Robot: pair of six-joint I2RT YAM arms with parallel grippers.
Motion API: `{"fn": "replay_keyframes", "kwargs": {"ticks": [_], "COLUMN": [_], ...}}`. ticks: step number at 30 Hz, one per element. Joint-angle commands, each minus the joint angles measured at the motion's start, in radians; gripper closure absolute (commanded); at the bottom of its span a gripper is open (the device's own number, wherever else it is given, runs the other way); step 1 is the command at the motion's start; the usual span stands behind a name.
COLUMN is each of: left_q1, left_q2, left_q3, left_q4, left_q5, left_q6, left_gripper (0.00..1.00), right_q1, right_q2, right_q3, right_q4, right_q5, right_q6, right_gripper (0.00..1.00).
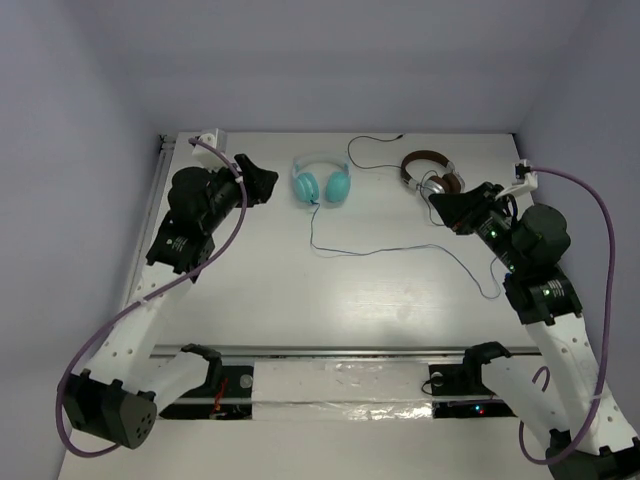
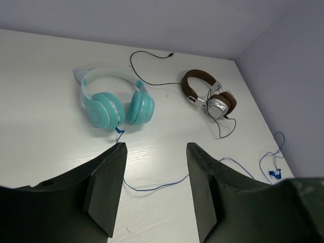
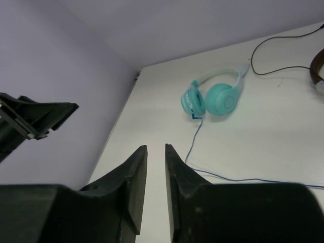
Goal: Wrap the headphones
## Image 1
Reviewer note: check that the aluminium rail left side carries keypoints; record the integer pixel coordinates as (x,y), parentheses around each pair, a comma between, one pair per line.
(164,157)

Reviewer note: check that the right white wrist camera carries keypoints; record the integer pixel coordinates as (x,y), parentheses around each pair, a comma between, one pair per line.
(526,181)

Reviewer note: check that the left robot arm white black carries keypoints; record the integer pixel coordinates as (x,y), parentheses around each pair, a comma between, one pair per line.
(115,397)

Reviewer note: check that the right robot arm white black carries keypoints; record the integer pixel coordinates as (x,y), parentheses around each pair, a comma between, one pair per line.
(582,431)

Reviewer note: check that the brown silver headphones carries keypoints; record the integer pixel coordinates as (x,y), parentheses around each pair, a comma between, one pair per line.
(449,181)

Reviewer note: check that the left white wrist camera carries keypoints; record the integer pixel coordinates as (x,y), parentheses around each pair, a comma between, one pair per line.
(216,139)

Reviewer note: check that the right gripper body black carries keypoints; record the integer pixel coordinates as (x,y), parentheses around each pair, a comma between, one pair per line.
(490,221)

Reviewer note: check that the aluminium rail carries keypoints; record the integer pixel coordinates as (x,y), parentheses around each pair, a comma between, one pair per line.
(164,157)
(337,352)

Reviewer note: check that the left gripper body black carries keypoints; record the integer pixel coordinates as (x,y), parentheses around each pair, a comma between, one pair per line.
(245,179)

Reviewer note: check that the aluminium rail front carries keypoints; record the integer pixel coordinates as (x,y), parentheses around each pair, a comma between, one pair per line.
(337,352)

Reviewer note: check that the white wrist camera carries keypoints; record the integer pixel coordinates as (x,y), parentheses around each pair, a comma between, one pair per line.
(216,139)
(526,181)

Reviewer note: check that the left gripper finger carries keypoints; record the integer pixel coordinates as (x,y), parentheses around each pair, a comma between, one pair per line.
(260,186)
(246,168)

